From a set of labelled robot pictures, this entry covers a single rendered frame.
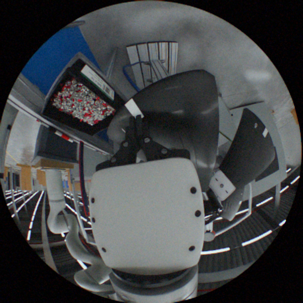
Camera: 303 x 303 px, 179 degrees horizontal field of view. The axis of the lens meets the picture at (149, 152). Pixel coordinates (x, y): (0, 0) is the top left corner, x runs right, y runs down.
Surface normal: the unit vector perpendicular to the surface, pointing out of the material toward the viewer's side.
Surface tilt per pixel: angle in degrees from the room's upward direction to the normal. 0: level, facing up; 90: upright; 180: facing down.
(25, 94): 90
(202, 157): 48
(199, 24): 0
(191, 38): 0
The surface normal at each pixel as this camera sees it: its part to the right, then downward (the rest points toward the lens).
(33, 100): 0.98, -0.18
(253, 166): -0.46, -0.01
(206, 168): -0.47, 0.61
